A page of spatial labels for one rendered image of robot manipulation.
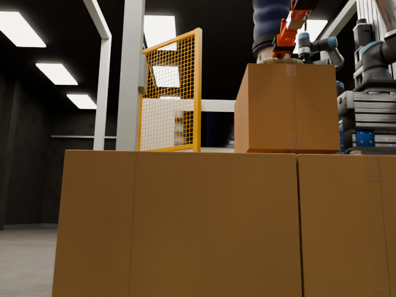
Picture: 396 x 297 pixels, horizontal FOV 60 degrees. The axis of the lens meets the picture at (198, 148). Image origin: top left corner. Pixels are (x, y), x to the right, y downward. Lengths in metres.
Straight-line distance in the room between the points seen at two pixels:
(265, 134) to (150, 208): 0.80
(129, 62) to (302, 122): 1.93
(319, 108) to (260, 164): 0.78
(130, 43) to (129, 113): 0.65
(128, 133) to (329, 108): 1.79
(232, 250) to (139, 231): 0.23
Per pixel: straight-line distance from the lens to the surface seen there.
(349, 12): 5.34
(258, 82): 1.60
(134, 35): 3.26
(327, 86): 1.67
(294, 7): 1.47
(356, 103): 1.84
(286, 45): 1.72
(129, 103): 3.01
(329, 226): 0.93
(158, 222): 0.87
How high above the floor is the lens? 0.38
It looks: 11 degrees up
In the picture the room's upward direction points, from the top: 1 degrees clockwise
